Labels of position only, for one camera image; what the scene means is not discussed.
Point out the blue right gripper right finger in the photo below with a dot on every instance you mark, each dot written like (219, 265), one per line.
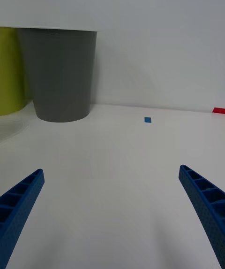
(207, 210)

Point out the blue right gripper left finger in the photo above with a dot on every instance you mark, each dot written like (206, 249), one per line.
(22, 208)

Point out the yellow-green plastic bin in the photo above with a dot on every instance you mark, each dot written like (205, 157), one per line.
(10, 71)

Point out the grey plastic bin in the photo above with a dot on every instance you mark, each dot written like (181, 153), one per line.
(61, 74)

